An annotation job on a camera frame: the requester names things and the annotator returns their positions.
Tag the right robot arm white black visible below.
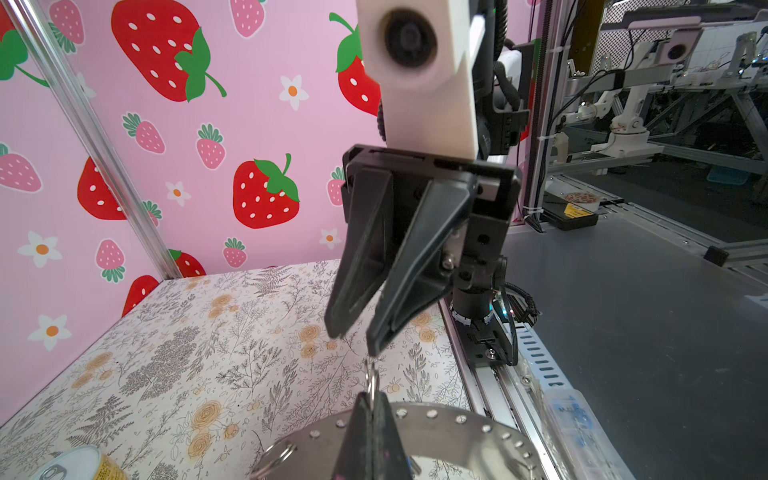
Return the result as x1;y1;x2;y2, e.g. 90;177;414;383
324;1;529;365

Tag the aluminium rail frame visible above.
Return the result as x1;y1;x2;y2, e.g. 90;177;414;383
439;298;574;479

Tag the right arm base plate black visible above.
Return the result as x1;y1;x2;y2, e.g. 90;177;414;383
450;270;540;367

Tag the grey metal perforated ring plate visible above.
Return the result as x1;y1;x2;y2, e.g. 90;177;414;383
250;402;545;479

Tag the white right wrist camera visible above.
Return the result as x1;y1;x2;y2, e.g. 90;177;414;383
356;1;485;161

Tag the clear plastic box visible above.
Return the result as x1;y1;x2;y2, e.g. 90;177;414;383
543;388;635;480

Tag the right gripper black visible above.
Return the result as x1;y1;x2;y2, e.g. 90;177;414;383
324;145;520;357

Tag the yellow tin can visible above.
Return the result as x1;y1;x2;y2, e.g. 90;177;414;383
30;445;128;480

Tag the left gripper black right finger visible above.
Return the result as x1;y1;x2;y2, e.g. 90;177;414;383
373;393;412;480

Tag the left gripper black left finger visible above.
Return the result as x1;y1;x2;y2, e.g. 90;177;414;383
332;392;374;480

